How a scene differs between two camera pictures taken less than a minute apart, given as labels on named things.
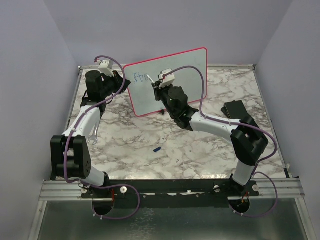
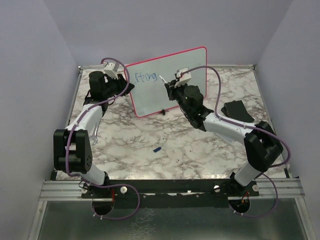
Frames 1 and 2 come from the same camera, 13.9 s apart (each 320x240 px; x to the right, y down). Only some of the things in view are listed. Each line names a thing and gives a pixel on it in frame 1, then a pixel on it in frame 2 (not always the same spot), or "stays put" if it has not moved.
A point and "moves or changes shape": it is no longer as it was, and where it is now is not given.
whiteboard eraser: [235, 109] stays put
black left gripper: [117, 79] stays put
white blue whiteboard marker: [151, 79] moves or changes shape
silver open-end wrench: [94, 137] stays put
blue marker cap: [157, 149] stays put
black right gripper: [158, 91] -> [171, 89]
